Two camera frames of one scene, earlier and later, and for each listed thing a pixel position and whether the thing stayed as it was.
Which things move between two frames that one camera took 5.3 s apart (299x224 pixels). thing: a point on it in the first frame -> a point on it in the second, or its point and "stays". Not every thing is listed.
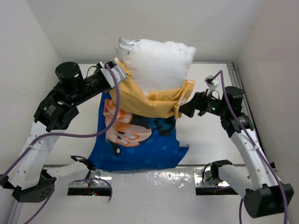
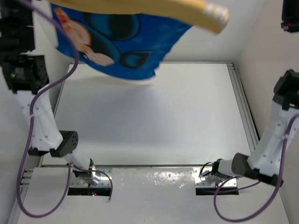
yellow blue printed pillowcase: [144, 134] -> [134, 43]
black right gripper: [197, 103] -> [290, 11]
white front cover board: [161, 196] stays
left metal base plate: [105, 174] stays
